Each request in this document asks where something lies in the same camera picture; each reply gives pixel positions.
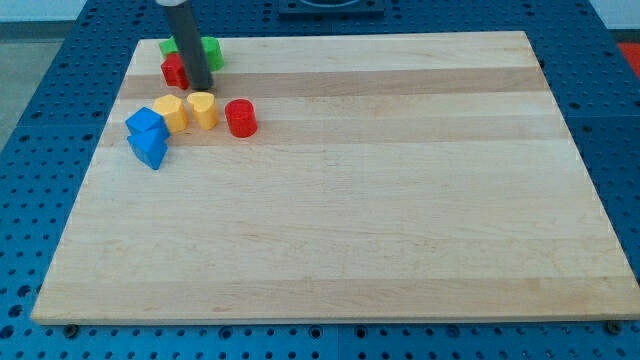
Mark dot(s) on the wooden board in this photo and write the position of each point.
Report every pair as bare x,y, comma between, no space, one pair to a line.
392,178

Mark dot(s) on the yellow heart block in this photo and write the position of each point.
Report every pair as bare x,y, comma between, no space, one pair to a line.
204,109

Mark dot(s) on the red star block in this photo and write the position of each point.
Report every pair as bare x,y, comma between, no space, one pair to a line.
174,72

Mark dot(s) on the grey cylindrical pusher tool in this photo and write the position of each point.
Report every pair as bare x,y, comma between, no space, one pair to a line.
182,23

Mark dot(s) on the blue cube block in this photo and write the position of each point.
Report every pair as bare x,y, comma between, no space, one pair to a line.
145,120

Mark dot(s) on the red cylinder block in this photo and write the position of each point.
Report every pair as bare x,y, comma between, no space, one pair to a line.
241,119

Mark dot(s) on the green cylinder block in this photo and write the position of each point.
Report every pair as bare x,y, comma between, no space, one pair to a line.
213,53

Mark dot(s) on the blue triangle block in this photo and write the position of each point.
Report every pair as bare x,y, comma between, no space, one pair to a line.
149,147

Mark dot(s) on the yellow hexagon block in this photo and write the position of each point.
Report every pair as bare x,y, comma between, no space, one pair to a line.
172,110

